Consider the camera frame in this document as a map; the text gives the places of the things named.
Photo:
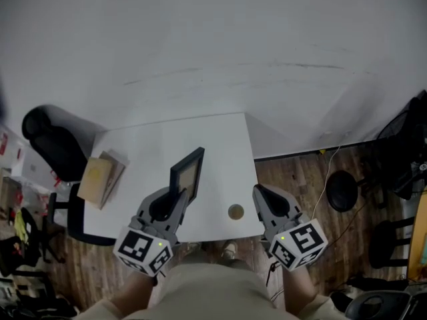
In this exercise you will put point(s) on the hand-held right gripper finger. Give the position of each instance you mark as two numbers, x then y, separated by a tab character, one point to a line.
290	205
259	208

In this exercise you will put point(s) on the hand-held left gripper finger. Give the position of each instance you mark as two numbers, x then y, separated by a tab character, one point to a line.
178	215
144	207

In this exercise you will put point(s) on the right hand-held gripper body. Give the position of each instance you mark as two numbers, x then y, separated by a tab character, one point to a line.
300	245

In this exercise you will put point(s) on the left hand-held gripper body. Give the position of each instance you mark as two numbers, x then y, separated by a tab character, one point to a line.
140	248

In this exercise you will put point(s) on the black picture frame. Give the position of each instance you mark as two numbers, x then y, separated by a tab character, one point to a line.
188	178

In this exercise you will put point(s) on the person's right forearm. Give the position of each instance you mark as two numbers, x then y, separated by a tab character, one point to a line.
298	288

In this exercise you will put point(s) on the person's left forearm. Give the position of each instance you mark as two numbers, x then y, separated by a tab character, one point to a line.
136	292

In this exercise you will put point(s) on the white desk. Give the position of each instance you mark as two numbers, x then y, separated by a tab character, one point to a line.
223	152

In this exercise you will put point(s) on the person's light shoe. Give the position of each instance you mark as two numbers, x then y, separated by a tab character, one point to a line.
230	248
194	246

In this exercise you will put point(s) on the black standing fan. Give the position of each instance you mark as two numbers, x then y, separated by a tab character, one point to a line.
342	192

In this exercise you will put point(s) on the tan cardboard box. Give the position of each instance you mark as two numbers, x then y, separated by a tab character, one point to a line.
95	182

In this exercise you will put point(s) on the person's beige clothing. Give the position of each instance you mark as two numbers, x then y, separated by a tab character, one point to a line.
213	292

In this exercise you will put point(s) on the dark plastic chair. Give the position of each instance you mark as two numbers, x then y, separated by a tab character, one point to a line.
377	307

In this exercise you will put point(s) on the black office chair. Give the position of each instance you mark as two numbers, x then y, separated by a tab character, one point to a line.
56	145

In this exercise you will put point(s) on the round yellow table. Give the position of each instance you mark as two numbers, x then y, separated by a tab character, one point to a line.
418	238

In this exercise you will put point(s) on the yellow cloth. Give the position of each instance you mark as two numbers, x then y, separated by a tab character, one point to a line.
20	227

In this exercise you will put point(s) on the pile of clear storage boxes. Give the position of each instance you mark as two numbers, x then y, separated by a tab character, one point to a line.
30	165

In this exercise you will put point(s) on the black bag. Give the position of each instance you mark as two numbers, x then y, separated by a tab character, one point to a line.
13	252

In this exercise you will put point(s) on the wooden shelf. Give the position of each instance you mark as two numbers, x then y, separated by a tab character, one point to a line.
5	188

